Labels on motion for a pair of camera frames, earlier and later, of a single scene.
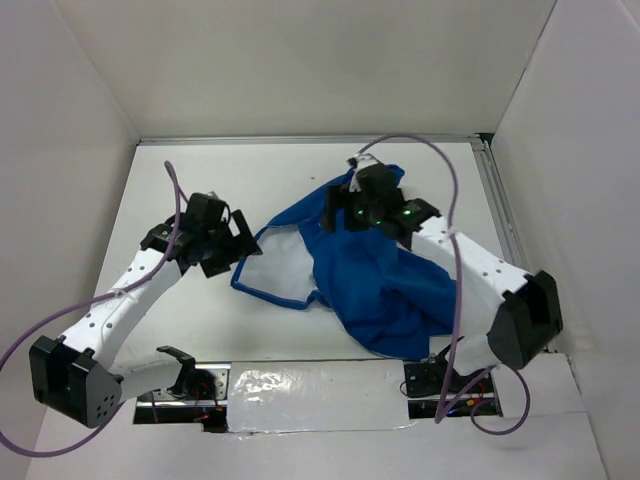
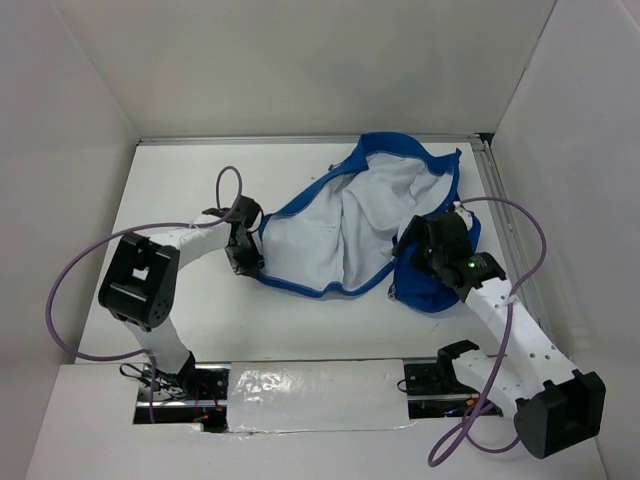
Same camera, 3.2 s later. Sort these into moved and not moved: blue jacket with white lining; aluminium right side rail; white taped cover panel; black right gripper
Moved: black right gripper; blue jacket with white lining
Not moved: aluminium right side rail; white taped cover panel
